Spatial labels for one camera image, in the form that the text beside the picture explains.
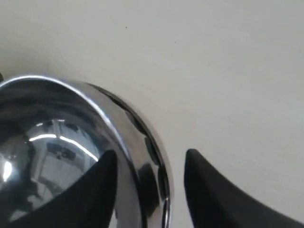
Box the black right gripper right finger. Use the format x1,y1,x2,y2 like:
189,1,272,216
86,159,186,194
184,149,304,228

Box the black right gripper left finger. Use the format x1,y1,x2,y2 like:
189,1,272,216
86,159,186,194
0,150,117,228

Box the small ribbed steel bowl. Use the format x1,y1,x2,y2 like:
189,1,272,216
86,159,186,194
0,75,173,228

